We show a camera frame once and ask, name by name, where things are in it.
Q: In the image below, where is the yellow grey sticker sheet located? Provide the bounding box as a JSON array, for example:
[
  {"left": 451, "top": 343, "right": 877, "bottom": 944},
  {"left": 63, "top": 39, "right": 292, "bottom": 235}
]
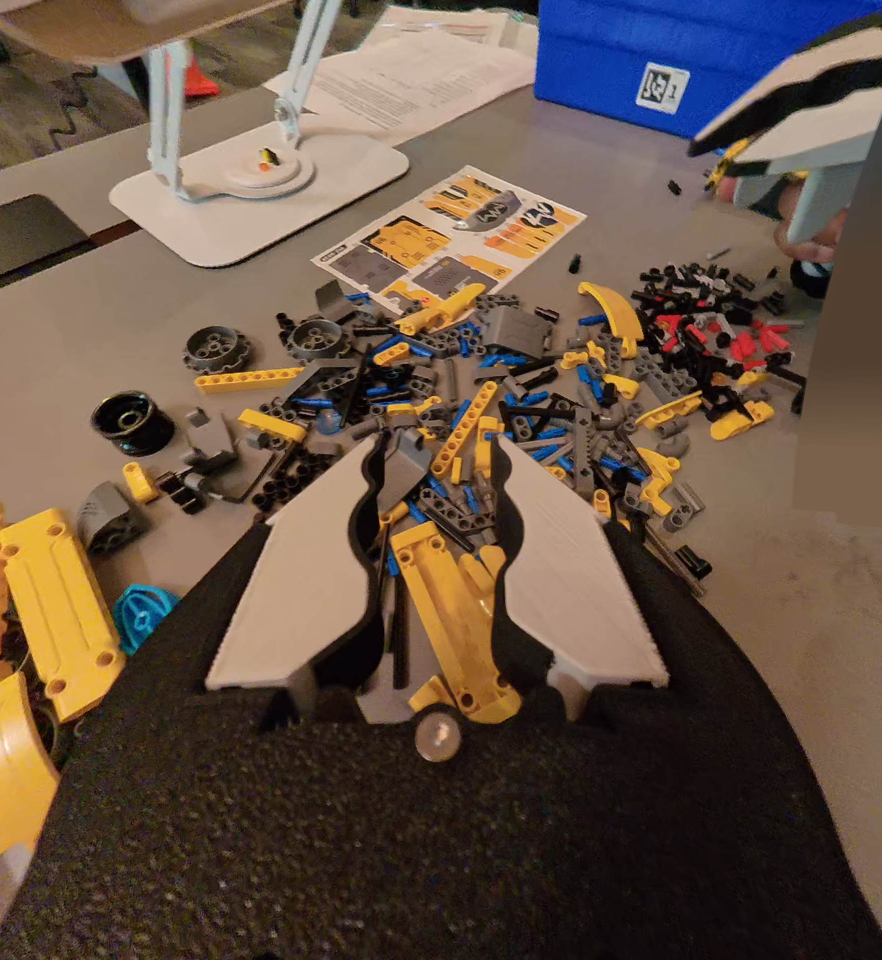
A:
[{"left": 309, "top": 163, "right": 589, "bottom": 318}]

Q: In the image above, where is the black toy wheel rim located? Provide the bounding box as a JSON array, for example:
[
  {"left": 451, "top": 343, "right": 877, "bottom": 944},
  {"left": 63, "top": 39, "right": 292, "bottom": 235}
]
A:
[{"left": 90, "top": 390, "right": 178, "bottom": 458}]

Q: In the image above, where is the pile of red black pins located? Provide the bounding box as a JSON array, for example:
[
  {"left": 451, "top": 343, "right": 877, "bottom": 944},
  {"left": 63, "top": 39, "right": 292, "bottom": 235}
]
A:
[{"left": 630, "top": 258, "right": 810, "bottom": 414}]

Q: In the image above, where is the large blue plastic bin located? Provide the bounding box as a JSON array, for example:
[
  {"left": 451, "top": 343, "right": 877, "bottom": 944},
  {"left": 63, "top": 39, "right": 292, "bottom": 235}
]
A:
[{"left": 534, "top": 0, "right": 882, "bottom": 140}]

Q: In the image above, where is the white book stand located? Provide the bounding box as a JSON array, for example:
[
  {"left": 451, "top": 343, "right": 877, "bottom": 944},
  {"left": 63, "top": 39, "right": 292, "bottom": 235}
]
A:
[{"left": 0, "top": 0, "right": 412, "bottom": 269}]

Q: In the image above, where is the yellow toy vehicle assembly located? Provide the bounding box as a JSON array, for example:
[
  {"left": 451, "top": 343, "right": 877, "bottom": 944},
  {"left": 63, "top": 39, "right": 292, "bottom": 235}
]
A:
[{"left": 0, "top": 498, "right": 181, "bottom": 864}]

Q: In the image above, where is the person's right hand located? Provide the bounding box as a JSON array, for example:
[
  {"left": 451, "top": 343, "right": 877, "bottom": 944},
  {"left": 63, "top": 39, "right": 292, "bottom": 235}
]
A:
[{"left": 773, "top": 182, "right": 849, "bottom": 265}]

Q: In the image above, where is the pile of toy building pieces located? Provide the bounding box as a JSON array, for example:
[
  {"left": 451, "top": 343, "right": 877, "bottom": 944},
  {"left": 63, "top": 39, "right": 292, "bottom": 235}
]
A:
[{"left": 122, "top": 262, "right": 780, "bottom": 725}]

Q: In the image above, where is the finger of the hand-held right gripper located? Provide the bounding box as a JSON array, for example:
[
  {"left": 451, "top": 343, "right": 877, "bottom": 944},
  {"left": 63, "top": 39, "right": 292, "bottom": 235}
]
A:
[
  {"left": 709, "top": 82, "right": 882, "bottom": 181},
  {"left": 687, "top": 28, "right": 882, "bottom": 157}
]

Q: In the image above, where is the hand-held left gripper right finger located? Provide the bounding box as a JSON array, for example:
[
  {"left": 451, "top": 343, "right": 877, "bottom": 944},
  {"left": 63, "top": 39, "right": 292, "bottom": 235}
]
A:
[{"left": 489, "top": 435, "right": 672, "bottom": 723}]

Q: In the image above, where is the white printed paper sheet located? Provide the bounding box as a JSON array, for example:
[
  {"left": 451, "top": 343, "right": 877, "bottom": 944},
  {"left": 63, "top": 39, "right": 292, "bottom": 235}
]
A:
[
  {"left": 379, "top": 3, "right": 516, "bottom": 48},
  {"left": 263, "top": 28, "right": 540, "bottom": 149}
]

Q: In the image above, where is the small yellow toy piece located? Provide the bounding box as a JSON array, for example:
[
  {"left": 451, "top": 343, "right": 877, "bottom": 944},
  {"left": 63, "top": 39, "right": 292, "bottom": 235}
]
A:
[{"left": 702, "top": 138, "right": 751, "bottom": 195}]

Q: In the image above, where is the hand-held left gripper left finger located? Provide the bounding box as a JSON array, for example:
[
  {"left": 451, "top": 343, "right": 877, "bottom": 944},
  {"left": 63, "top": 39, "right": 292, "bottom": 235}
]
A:
[{"left": 204, "top": 435, "right": 390, "bottom": 717}]

